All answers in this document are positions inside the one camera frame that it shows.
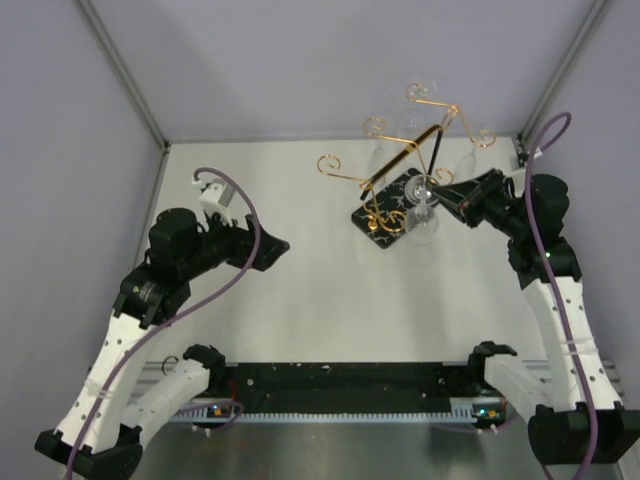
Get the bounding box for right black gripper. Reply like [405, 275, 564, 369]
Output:
[430, 169, 530, 239]

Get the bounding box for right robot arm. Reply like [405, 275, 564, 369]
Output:
[434, 169, 639, 476]

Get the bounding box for white cable duct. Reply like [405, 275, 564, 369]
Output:
[169, 398, 508, 428]

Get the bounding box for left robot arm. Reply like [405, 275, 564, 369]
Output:
[35, 208, 290, 479]

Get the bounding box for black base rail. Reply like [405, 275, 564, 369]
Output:
[194, 362, 508, 417]

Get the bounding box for gold wire glass rack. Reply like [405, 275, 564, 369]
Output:
[316, 98, 472, 205]

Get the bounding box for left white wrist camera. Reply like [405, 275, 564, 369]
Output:
[192, 178, 236, 226]

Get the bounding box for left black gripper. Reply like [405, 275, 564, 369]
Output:
[179, 206, 288, 280]

